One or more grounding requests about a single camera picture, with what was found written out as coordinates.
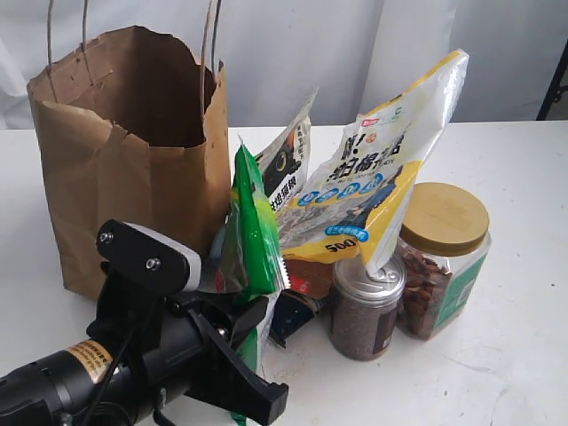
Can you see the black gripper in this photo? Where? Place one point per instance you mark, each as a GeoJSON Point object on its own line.
{"type": "Point", "coordinates": [181, 344]}

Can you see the green snack bag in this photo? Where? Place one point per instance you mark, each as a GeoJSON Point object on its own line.
{"type": "Point", "coordinates": [250, 262]}

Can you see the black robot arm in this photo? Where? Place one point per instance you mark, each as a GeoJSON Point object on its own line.
{"type": "Point", "coordinates": [63, 389]}

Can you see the yellow white sugar bag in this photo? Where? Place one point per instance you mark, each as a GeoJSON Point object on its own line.
{"type": "Point", "coordinates": [353, 204]}

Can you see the brown paper bag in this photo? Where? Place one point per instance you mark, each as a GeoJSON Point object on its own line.
{"type": "Point", "coordinates": [132, 126]}

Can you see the dark blue snack packet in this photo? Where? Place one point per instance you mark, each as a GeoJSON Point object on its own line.
{"type": "Point", "coordinates": [291, 312]}

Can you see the orange brown snack box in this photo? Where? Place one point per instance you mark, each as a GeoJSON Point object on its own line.
{"type": "Point", "coordinates": [311, 279]}

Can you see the silver top can of seeds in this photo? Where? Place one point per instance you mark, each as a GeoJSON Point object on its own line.
{"type": "Point", "coordinates": [364, 309]}

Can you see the black white cat food pouch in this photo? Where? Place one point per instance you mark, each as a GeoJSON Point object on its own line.
{"type": "Point", "coordinates": [284, 163]}

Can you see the clear jar with wooden lid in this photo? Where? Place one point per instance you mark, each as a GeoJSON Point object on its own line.
{"type": "Point", "coordinates": [443, 243]}

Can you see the white backdrop curtain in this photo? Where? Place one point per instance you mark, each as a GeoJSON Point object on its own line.
{"type": "Point", "coordinates": [354, 55]}

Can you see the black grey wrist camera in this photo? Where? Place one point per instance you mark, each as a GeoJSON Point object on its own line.
{"type": "Point", "coordinates": [148, 258]}

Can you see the black metal frame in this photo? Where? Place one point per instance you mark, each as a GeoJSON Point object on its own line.
{"type": "Point", "coordinates": [556, 89]}

